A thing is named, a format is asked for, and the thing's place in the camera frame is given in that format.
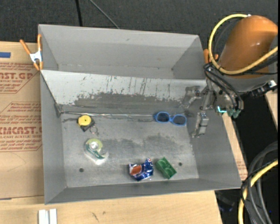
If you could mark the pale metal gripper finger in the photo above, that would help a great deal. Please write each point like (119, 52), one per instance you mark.
(202, 122)
(193, 94)

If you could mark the blue sunglasses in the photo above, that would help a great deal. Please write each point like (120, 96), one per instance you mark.
(162, 117)

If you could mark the green toy brick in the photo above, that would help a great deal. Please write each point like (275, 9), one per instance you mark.
(166, 168)

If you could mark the grey metal bin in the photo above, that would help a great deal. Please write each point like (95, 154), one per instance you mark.
(140, 148)

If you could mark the crushed blue can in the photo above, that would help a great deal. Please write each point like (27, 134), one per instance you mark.
(140, 170)

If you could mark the yellow and black tape measure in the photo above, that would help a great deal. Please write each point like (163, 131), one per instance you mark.
(85, 121)

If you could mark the green clear tape dispenser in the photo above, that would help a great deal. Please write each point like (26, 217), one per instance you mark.
(93, 148)

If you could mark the brown cardboard board red print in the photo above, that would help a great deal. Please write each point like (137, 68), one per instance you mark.
(18, 162)

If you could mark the black cylinder on white bracket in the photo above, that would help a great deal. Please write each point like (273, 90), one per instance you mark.
(262, 91)

